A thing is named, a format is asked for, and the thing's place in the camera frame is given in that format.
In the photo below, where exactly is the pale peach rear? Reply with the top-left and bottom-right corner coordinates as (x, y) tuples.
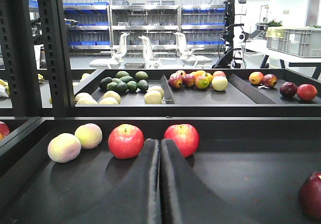
(74, 123), (102, 149)

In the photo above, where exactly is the white office chair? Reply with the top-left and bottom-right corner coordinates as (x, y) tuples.
(89, 33), (130, 69)

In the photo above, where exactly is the red apple centre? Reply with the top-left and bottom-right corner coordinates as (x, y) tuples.
(108, 124), (144, 159)

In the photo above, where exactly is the grey plastic crate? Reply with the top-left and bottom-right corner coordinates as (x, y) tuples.
(266, 27), (320, 58)

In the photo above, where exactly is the red apple right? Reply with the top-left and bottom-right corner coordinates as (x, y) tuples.
(164, 124), (200, 158)

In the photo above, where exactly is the black upper fruit tray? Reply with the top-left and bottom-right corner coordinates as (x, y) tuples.
(74, 68), (320, 117)

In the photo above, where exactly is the red apple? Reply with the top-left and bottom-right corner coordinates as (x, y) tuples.
(164, 124), (200, 158)
(108, 124), (144, 159)

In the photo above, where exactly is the pale peach front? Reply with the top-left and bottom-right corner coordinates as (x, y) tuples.
(47, 133), (81, 163)

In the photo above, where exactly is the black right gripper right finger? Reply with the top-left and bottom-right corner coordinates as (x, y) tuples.
(160, 139), (251, 223)

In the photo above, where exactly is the pale peach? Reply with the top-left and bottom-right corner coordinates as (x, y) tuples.
(74, 123), (102, 149)
(47, 133), (81, 163)

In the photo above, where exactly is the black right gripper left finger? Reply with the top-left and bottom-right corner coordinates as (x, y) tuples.
(62, 139), (161, 223)

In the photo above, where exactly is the black shelf upright post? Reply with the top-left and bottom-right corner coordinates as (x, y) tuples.
(37, 0), (75, 117)

